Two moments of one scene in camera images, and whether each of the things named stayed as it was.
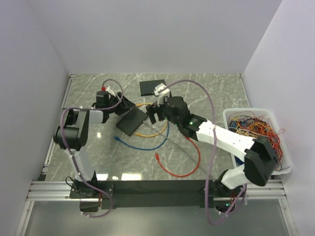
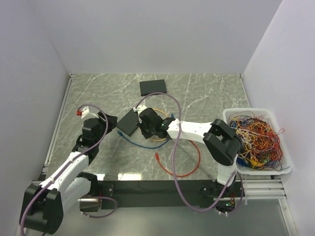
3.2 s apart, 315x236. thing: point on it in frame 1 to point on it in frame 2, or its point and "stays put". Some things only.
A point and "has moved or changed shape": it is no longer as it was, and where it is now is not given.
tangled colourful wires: x=247 y=124 stays put
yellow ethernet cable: x=160 y=132 to x=162 y=139
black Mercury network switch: x=147 y=88 stays put
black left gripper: x=125 y=105 to x=112 y=121
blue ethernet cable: x=118 y=139 has moved or changed shape
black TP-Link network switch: x=132 y=121 stays put
